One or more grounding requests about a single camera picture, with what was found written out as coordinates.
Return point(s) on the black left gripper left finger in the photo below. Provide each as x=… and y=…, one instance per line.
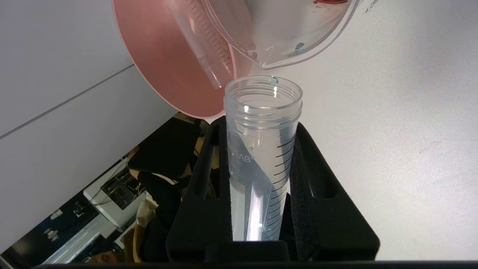
x=201, y=216

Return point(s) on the pink plastic bowl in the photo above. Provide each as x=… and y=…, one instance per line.
x=157, y=56

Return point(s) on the test tube with blue pigment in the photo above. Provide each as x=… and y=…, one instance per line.
x=261, y=157

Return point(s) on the dark background furniture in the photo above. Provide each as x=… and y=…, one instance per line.
x=160, y=149

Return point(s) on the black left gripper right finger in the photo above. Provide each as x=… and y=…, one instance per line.
x=325, y=224

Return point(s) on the clear glass beaker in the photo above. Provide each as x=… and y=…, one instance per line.
x=291, y=30

